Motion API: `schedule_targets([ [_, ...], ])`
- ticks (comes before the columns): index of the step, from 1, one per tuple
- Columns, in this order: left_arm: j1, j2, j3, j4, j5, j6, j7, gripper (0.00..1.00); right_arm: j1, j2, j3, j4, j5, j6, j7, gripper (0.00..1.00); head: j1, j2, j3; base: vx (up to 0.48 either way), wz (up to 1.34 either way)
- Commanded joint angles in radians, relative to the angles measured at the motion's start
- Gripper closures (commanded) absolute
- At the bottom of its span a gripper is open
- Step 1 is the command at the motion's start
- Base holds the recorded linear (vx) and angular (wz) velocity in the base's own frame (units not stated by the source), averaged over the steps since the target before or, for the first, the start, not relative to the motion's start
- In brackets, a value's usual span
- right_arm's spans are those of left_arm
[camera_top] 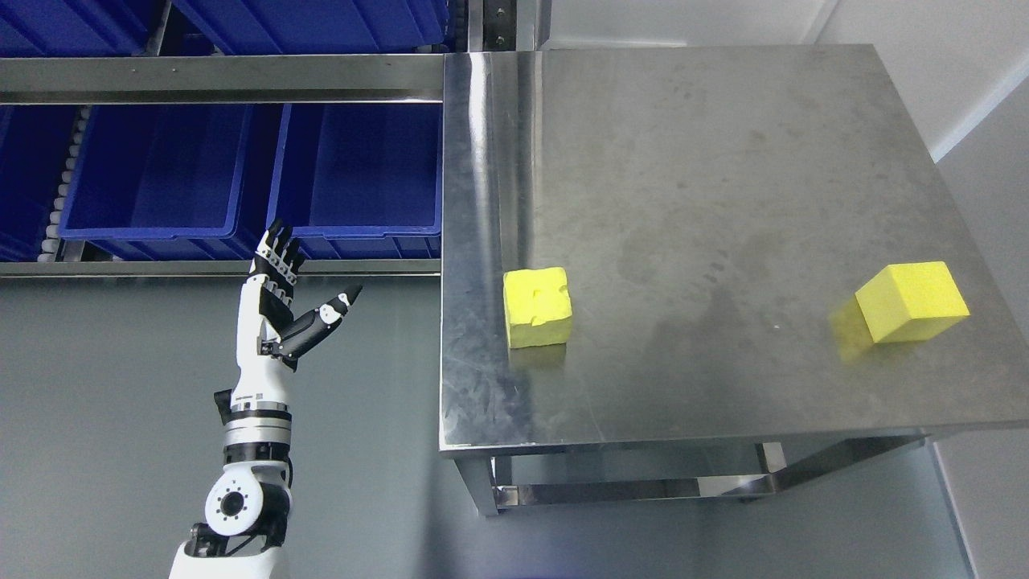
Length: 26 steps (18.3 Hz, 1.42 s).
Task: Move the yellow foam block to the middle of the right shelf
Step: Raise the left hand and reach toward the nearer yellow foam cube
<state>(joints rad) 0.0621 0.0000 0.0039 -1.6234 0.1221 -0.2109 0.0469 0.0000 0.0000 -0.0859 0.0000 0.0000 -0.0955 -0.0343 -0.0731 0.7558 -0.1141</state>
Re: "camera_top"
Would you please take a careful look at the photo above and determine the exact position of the blue bin top shelf right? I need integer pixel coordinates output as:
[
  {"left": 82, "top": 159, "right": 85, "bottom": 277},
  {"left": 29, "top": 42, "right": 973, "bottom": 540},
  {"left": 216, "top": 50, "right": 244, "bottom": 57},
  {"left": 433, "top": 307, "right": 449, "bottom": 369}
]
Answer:
[{"left": 173, "top": 1, "right": 451, "bottom": 55}]

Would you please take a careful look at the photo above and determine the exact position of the yellow foam block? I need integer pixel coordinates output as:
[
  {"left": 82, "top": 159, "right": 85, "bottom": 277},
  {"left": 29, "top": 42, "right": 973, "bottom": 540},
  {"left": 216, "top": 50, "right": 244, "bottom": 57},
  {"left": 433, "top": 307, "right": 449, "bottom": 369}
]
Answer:
[
  {"left": 854, "top": 261, "right": 970, "bottom": 343},
  {"left": 502, "top": 267, "right": 573, "bottom": 351}
]

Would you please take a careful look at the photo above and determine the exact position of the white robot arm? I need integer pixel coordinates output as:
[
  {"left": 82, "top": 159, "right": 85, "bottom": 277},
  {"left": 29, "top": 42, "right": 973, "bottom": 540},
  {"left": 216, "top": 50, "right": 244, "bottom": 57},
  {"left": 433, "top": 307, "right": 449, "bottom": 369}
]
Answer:
[{"left": 169, "top": 389, "right": 293, "bottom": 578}]

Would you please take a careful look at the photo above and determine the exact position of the blue bin shelf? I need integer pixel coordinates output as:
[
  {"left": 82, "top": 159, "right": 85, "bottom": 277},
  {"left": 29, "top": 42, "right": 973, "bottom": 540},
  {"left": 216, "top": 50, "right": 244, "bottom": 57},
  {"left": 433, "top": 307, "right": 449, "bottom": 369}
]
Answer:
[
  {"left": 58, "top": 104, "right": 283, "bottom": 261},
  {"left": 1, "top": 1, "right": 165, "bottom": 58},
  {"left": 173, "top": 1, "right": 451, "bottom": 55},
  {"left": 1, "top": 105, "right": 78, "bottom": 261},
  {"left": 267, "top": 103, "right": 442, "bottom": 260}
]

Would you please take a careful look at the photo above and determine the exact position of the blue bin top shelf left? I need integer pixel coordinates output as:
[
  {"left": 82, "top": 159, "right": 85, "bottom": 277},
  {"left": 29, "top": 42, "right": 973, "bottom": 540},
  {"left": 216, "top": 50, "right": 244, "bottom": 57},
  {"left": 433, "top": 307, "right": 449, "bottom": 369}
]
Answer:
[{"left": 1, "top": 1, "right": 165, "bottom": 58}]

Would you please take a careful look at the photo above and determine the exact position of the metal shelf rack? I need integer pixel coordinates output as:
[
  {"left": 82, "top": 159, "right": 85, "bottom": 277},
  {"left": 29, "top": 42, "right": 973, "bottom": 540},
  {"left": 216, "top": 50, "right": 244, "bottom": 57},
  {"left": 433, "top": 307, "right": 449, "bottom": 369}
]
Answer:
[{"left": 1, "top": 1, "right": 552, "bottom": 280}]

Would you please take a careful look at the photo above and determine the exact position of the stainless steel table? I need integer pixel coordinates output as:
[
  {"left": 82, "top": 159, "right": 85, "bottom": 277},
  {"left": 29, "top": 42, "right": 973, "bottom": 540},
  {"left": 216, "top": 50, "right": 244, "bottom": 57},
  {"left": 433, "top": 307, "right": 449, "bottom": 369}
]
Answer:
[{"left": 438, "top": 45, "right": 1027, "bottom": 516}]

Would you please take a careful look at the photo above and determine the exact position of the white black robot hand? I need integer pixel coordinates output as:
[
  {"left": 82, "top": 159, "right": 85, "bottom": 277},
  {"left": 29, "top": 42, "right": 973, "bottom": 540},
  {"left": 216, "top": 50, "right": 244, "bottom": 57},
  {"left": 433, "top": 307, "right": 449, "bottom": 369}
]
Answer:
[{"left": 229, "top": 219, "right": 363, "bottom": 411}]

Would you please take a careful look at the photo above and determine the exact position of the blue bin middle shelf left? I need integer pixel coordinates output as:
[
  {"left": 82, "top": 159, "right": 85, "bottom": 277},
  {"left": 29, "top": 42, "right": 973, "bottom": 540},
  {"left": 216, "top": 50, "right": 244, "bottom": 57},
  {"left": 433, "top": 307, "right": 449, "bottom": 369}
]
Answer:
[{"left": 1, "top": 105, "right": 78, "bottom": 261}]

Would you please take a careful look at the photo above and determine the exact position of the blue bin middle shelf centre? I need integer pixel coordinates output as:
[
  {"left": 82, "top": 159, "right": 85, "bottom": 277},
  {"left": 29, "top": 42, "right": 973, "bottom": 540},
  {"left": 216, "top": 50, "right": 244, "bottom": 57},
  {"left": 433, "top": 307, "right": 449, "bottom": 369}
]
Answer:
[{"left": 58, "top": 104, "right": 283, "bottom": 261}]

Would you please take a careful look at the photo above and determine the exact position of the blue bin middle shelf right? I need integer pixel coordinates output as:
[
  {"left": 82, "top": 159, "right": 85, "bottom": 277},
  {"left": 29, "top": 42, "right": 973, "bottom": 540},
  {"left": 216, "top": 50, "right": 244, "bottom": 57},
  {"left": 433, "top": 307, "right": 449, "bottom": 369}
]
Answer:
[{"left": 267, "top": 103, "right": 442, "bottom": 260}]

